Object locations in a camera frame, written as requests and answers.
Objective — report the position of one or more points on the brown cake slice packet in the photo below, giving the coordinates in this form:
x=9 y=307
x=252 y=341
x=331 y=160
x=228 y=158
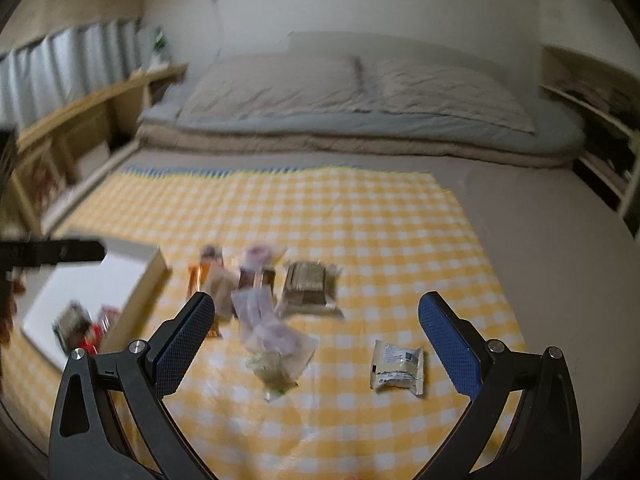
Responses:
x=255 y=278

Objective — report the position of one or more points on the chocolate brownie packet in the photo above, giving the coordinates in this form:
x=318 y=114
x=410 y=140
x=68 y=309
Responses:
x=307 y=281

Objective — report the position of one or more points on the blue striped mat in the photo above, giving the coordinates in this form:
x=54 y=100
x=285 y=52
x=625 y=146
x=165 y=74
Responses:
x=175 y=171

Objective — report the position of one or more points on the grey curtain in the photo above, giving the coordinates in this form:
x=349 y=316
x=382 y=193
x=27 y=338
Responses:
x=65 y=65

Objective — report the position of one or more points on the clear purple donut packet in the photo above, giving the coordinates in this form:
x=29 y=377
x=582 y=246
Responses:
x=270 y=330

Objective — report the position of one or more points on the clear bag of toys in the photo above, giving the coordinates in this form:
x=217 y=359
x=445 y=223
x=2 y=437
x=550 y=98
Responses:
x=47 y=182

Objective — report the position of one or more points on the dark snack packet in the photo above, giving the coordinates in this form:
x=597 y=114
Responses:
x=70 y=327

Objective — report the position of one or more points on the white cardboard box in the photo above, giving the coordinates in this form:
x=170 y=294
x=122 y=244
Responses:
x=90 y=280

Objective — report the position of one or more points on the small pink donut packet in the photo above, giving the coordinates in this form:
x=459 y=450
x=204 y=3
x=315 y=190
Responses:
x=257 y=255

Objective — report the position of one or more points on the red snack packet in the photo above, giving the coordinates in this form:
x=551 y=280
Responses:
x=102 y=325

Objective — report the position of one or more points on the wooden bedside shelf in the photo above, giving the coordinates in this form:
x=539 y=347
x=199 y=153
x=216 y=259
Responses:
x=85 y=105

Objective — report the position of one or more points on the beige quilted pillow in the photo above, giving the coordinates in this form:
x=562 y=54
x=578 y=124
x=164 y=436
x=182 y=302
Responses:
x=440 y=92
x=270 y=85

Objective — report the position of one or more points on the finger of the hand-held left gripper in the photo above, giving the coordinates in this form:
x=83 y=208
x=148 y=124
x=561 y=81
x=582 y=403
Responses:
x=60 y=251

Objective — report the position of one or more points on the yellow checked mat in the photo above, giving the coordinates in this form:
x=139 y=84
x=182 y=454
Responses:
x=325 y=220

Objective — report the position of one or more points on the beige folded futon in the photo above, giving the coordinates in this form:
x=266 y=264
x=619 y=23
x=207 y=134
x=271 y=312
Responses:
x=320 y=152

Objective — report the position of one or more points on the white wrapped snack packet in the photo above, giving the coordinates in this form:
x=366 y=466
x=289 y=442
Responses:
x=395 y=365

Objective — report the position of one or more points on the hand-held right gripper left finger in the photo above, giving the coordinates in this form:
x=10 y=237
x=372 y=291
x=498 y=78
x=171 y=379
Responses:
x=185 y=345

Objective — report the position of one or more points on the green snack packet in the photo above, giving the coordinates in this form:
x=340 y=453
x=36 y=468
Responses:
x=272 y=371

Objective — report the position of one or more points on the orange snack packet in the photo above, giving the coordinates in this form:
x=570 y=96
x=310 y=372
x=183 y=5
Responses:
x=195 y=277

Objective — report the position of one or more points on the green bottle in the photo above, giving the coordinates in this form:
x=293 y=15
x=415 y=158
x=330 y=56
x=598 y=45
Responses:
x=159 y=42

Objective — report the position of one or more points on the grey-blue blanket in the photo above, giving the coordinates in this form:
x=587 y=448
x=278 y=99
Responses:
x=350 y=127

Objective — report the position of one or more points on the small white storage box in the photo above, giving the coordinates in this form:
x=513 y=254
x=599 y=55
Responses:
x=94 y=160

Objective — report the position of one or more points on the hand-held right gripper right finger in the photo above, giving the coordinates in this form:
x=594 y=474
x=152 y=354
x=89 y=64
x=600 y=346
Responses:
x=450 y=345

